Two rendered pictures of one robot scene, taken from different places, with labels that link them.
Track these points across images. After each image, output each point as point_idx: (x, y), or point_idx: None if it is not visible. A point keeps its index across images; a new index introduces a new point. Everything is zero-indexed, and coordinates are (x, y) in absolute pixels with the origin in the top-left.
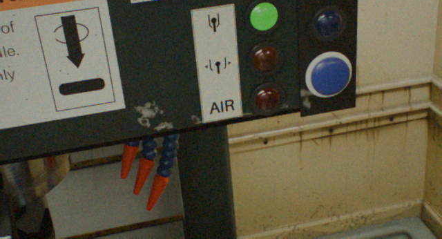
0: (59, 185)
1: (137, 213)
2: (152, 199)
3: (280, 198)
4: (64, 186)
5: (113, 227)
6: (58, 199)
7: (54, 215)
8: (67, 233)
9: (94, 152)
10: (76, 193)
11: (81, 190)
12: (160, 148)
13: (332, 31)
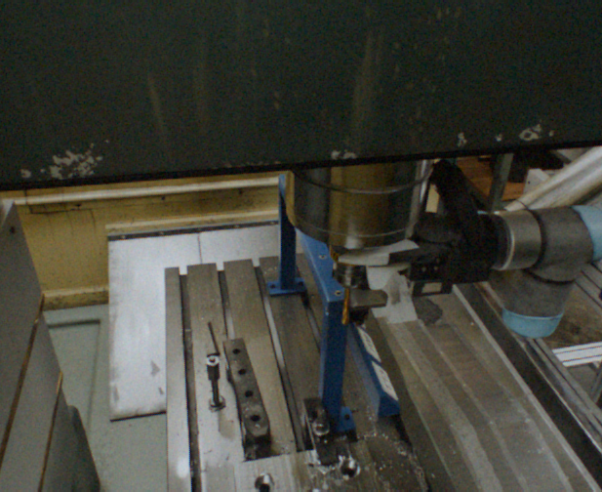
0: (15, 432)
1: (49, 401)
2: None
3: None
4: (18, 430)
5: (47, 438)
6: (20, 452)
7: (24, 478)
8: (35, 489)
9: (20, 355)
10: (23, 428)
11: (24, 420)
12: (40, 307)
13: None
